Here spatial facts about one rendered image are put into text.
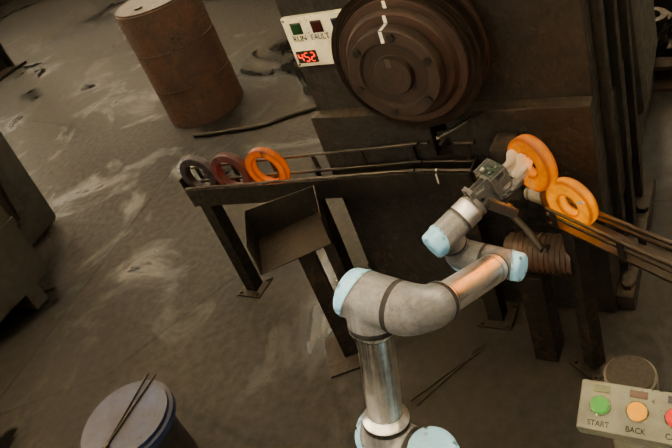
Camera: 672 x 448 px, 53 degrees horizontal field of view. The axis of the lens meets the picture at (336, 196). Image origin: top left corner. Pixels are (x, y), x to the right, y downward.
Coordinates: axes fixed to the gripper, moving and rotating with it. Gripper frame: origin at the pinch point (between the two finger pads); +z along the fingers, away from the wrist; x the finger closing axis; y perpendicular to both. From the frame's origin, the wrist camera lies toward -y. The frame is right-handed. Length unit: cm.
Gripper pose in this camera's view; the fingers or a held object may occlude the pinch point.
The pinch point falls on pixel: (530, 157)
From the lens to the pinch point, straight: 181.2
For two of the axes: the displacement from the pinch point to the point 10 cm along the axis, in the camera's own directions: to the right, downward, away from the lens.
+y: -5.3, -6.2, -5.8
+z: 7.2, -6.9, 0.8
